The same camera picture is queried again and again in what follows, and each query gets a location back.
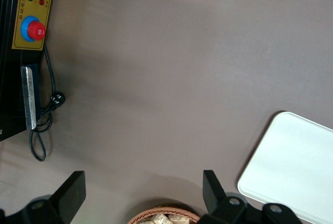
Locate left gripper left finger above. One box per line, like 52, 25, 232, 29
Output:
5, 170, 87, 224

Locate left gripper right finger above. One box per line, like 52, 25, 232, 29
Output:
198, 169, 248, 224

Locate pale plastic serving tray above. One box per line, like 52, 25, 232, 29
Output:
237, 110, 333, 224

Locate clear-wrapped tan snack packet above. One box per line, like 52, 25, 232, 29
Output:
168, 214, 191, 224
145, 213, 173, 224

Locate dark brown round wicker basket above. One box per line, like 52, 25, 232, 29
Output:
126, 205, 201, 224

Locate yellow-panel black control box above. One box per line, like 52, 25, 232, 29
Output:
0, 0, 57, 142

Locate silver metal bracket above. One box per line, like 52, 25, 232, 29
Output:
20, 63, 40, 131

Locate black power cable with plug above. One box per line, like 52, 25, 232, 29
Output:
29, 43, 67, 163

